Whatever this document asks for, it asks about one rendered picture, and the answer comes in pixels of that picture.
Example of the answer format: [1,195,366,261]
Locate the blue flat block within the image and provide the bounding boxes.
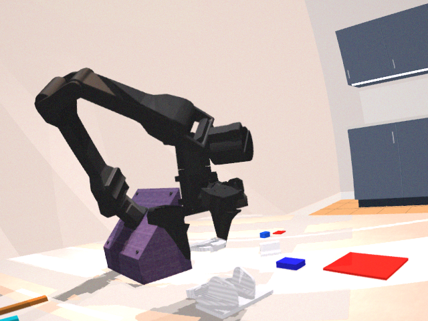
[276,257,306,271]

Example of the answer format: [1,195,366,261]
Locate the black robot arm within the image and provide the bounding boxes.
[34,68,253,230]

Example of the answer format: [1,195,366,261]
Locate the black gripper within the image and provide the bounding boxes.
[147,166,248,259]

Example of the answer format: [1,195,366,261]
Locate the small blue block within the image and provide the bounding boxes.
[259,231,271,239]

